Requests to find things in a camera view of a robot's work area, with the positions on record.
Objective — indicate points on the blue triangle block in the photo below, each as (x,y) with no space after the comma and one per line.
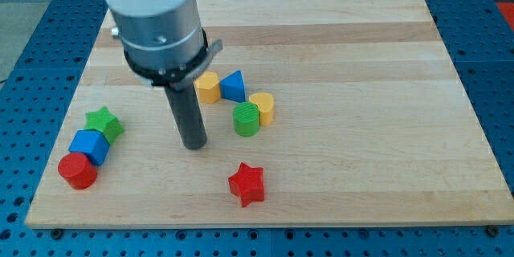
(233,87)

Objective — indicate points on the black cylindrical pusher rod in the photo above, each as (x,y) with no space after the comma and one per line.
(188,117)

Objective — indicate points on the green star block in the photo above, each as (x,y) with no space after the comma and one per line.
(104,122)

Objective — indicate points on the red star block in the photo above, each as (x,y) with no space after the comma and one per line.
(247,184)

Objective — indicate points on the red cylinder block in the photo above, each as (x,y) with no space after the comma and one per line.
(77,171)

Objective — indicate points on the light wooden board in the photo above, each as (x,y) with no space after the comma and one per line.
(372,127)

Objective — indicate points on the blue cube block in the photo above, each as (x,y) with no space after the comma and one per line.
(92,144)

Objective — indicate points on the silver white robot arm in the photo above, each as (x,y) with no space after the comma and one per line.
(163,40)

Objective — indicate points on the yellow heart block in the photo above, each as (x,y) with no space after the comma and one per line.
(265,103)

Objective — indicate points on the green cylinder block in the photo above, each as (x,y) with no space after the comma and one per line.
(246,119)

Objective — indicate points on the yellow hexagon block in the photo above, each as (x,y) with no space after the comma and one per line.
(208,87)

